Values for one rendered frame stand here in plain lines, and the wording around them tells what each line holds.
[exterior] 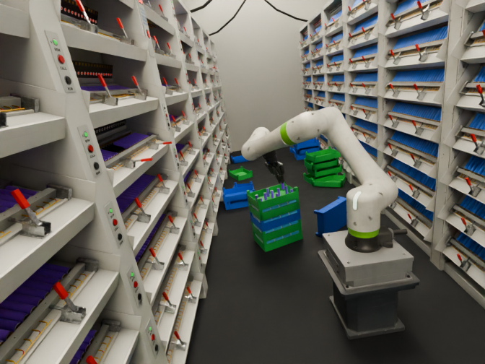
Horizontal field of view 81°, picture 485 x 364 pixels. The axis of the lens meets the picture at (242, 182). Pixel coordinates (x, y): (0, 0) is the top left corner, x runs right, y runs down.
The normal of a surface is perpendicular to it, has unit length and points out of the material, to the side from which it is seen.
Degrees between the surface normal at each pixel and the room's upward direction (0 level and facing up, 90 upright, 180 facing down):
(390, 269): 90
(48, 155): 90
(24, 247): 22
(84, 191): 90
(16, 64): 90
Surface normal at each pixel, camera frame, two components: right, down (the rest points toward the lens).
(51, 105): -0.01, 0.33
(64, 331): 0.23, -0.92
